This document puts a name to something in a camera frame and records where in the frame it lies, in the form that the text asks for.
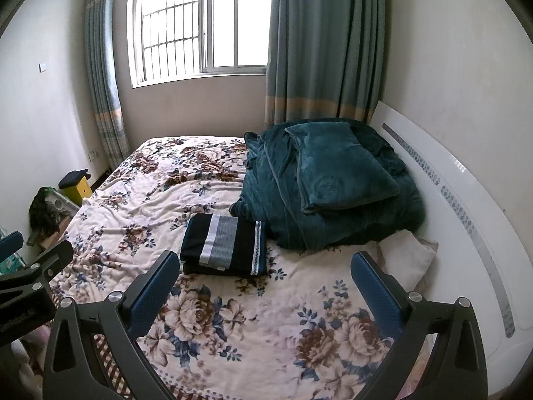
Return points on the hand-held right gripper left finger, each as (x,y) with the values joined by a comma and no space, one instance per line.
(154,287)

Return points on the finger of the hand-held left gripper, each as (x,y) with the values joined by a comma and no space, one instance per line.
(50,260)
(10,244)

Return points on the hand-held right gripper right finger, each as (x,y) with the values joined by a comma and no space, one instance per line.
(374,291)

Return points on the striped knit sweater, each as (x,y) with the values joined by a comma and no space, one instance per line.
(225,241)

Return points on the wooden box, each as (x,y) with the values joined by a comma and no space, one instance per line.
(46,239)

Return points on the white pillow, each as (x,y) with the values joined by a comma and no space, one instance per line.
(406,258)

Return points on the dark green bundle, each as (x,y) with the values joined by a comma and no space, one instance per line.
(43,210)

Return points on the pink cloth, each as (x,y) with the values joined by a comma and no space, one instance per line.
(16,366)

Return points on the yellow stool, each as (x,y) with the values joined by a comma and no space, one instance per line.
(77,189)

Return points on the checked bed sheet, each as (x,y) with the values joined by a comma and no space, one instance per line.
(108,354)

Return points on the white headboard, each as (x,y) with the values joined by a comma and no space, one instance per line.
(437,225)

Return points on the floral fleece blanket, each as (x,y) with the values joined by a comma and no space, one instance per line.
(166,183)

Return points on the teal plush pillow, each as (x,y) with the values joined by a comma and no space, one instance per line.
(337,166)

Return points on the teal plush quilt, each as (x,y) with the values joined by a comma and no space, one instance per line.
(270,183)

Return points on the narrow teal curtain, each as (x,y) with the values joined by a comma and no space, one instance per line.
(104,71)

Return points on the wide teal curtain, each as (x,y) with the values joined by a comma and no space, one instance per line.
(324,41)

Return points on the barred window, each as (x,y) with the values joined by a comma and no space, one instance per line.
(187,21)

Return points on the wall socket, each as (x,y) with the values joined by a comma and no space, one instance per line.
(93,155)

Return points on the white wall switch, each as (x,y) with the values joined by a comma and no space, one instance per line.
(43,66)

